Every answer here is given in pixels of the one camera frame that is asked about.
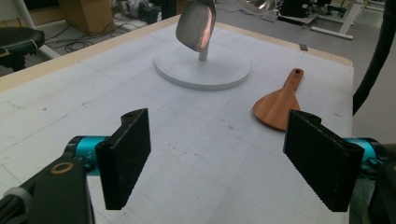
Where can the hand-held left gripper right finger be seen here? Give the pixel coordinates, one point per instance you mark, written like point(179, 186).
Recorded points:
point(320, 158)

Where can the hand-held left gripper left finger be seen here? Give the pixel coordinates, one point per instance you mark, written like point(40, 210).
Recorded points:
point(124, 155)

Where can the wooden rice paddle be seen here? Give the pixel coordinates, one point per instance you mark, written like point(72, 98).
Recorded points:
point(275, 105)

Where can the white utensil rack stand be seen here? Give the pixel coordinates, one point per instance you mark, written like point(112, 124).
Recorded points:
point(186, 71)

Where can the metal spatula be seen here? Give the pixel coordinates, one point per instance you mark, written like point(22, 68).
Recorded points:
point(196, 25)

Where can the white grid mat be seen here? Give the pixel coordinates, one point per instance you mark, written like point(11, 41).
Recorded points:
point(202, 140)

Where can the grey tape piece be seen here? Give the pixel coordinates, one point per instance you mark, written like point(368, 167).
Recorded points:
point(303, 47)

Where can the white stand foot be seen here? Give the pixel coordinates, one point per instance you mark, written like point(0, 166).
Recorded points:
point(345, 21)

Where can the grey and black device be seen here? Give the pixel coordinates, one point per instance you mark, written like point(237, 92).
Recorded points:
point(140, 11)

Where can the large open cardboard box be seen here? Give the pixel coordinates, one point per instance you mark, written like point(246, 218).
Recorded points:
point(87, 14)

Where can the white stand leg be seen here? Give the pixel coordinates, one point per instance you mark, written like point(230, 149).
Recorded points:
point(34, 28)

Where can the black round stool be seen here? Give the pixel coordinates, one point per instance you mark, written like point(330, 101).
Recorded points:
point(18, 40)

